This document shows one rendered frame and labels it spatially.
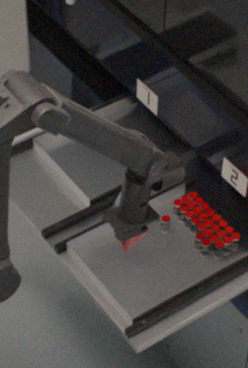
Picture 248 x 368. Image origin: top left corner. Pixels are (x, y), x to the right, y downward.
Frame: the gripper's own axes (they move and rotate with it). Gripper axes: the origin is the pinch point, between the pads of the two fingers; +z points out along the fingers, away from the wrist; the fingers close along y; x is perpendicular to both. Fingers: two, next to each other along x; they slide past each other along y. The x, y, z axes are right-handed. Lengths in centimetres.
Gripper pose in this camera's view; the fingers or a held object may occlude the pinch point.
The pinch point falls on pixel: (125, 247)
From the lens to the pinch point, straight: 199.8
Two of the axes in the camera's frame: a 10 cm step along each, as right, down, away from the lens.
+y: 8.1, -2.9, 5.1
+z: -1.4, 7.5, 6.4
